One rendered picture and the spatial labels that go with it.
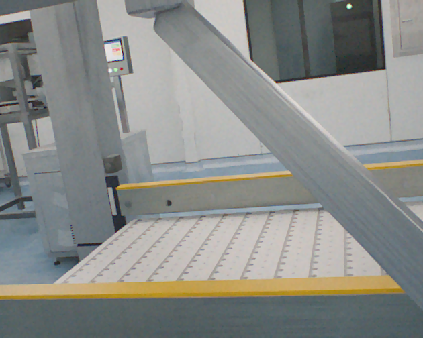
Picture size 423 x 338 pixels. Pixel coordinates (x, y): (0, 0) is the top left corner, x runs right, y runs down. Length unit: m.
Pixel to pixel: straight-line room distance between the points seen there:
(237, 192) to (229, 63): 0.32
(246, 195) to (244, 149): 5.15
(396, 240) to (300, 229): 0.28
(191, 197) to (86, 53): 0.20
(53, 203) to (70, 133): 2.68
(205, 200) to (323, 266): 0.20
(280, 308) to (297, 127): 0.11
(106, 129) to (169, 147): 5.29
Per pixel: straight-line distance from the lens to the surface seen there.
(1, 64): 4.31
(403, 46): 5.51
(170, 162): 5.93
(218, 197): 0.55
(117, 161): 0.60
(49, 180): 3.26
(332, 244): 0.43
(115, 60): 3.36
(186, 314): 0.29
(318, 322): 0.28
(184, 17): 0.26
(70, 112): 0.61
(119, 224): 0.61
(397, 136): 5.62
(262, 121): 0.22
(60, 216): 3.29
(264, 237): 0.46
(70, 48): 0.61
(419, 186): 0.54
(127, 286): 0.31
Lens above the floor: 1.10
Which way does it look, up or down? 11 degrees down
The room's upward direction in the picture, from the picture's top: 8 degrees counter-clockwise
